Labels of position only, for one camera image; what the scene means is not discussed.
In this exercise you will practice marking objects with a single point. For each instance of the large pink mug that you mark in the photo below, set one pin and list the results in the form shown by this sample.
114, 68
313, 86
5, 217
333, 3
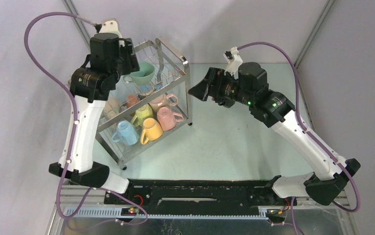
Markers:
168, 100

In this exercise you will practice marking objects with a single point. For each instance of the steel two-tier dish rack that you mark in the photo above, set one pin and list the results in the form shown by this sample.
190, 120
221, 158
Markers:
163, 81

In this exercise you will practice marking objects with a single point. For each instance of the orange-red cup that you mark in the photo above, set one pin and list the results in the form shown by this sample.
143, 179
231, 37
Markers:
131, 100

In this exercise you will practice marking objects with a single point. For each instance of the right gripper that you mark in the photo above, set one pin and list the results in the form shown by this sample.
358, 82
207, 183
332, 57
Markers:
215, 77

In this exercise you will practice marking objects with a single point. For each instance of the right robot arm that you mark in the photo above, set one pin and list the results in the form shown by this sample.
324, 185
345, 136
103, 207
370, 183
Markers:
329, 176

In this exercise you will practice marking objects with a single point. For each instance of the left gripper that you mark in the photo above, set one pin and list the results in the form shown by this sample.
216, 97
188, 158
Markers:
127, 49

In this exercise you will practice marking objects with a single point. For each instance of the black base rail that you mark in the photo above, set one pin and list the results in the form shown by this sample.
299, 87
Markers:
207, 199

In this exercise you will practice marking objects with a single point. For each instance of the yellow mug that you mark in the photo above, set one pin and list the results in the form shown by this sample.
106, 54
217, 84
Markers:
151, 131

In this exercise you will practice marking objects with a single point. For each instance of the mint green mug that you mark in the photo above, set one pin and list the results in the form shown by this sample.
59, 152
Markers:
143, 76

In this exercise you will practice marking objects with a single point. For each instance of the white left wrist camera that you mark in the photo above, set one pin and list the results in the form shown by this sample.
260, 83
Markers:
109, 26

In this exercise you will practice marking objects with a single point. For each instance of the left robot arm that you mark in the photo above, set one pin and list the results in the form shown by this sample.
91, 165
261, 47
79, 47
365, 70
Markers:
89, 93

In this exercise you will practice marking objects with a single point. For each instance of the blue-rimmed cup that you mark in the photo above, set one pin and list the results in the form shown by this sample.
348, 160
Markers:
148, 89

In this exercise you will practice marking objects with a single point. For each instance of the yellow-green mug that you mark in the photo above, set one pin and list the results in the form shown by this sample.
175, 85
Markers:
141, 114

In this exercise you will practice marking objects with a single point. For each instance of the light blue mug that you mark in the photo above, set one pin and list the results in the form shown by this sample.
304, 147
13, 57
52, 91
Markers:
125, 133

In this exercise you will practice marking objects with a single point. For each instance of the pink faceted mug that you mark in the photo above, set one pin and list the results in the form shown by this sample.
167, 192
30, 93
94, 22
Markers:
168, 119

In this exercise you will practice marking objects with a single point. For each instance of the cream decorated mug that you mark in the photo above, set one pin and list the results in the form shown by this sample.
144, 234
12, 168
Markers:
112, 108

